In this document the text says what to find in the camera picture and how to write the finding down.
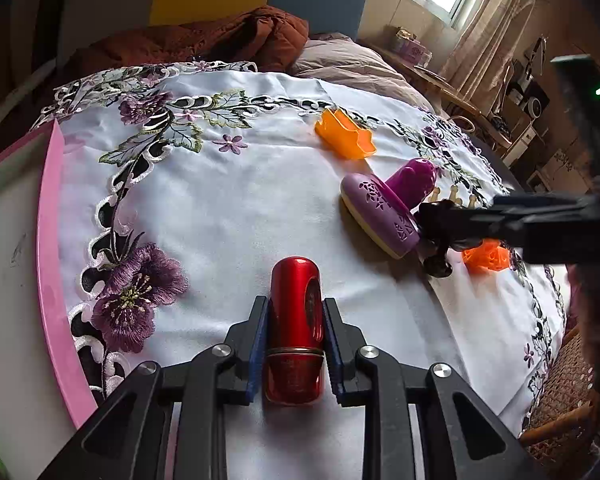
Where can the purple box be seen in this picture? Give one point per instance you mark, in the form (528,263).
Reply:
(412,50)

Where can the purple craft punch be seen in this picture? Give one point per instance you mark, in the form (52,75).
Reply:
(375,200)

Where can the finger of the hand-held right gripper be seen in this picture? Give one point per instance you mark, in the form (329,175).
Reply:
(540,207)
(505,237)

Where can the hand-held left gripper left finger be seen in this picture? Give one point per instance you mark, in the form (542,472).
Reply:
(257,350)

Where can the wicker chair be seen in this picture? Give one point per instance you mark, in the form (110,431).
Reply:
(560,390)

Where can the small wooden peg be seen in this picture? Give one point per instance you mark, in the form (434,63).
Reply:
(454,194)
(436,195)
(474,201)

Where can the red metallic case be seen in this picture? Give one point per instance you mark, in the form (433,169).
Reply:
(295,310)

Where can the orange plastic crown mould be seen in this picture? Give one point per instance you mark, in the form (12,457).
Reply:
(347,142)

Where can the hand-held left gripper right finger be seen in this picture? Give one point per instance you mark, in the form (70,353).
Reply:
(334,350)

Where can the orange linked cube blocks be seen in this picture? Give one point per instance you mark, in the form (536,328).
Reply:
(485,257)

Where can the wooden desk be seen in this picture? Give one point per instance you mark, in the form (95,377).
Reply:
(445,90)

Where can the pink-grey pillow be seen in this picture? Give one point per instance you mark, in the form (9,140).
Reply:
(360,65)

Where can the beige curtain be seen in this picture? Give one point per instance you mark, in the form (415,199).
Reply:
(490,35)

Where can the floral embroidered white tablecloth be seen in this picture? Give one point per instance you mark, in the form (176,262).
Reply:
(280,200)

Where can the rust brown blanket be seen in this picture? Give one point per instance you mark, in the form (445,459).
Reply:
(230,35)

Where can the white box with pink rim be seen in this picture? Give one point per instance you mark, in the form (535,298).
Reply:
(10,310)

